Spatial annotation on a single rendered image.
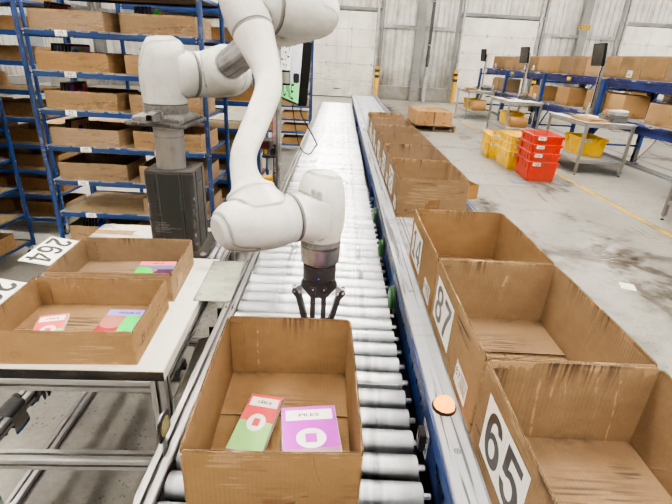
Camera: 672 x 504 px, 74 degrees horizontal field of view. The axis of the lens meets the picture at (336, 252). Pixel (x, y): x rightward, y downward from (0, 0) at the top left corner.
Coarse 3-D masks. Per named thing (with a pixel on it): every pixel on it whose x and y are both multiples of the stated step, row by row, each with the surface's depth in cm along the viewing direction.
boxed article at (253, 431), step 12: (252, 396) 101; (264, 396) 101; (252, 408) 98; (264, 408) 98; (276, 408) 98; (240, 420) 95; (252, 420) 95; (264, 420) 95; (276, 420) 97; (240, 432) 92; (252, 432) 92; (264, 432) 92; (228, 444) 89; (240, 444) 89; (252, 444) 89; (264, 444) 89
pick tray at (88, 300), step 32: (32, 288) 130; (64, 288) 133; (96, 288) 134; (128, 288) 134; (160, 288) 129; (0, 320) 117; (32, 320) 126; (96, 320) 128; (160, 320) 130; (0, 352) 109; (32, 352) 109; (64, 352) 110; (96, 352) 110; (128, 352) 111
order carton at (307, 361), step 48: (240, 336) 106; (288, 336) 107; (336, 336) 107; (240, 384) 107; (288, 384) 108; (336, 384) 108; (192, 432) 76; (192, 480) 72; (240, 480) 72; (288, 480) 72; (336, 480) 72
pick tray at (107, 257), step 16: (80, 240) 157; (96, 240) 160; (112, 240) 161; (128, 240) 161; (144, 240) 162; (160, 240) 162; (176, 240) 162; (64, 256) 146; (80, 256) 157; (96, 256) 163; (112, 256) 163; (128, 256) 164; (144, 256) 164; (160, 256) 165; (176, 256) 165; (192, 256) 164; (48, 272) 135; (64, 272) 135; (80, 272) 135; (96, 272) 136; (112, 272) 155; (128, 272) 156; (176, 272) 143; (176, 288) 144
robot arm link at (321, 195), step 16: (304, 176) 93; (320, 176) 90; (336, 176) 92; (304, 192) 92; (320, 192) 90; (336, 192) 92; (304, 208) 89; (320, 208) 90; (336, 208) 93; (304, 224) 89; (320, 224) 92; (336, 224) 94; (304, 240) 94; (320, 240) 95; (336, 240) 97
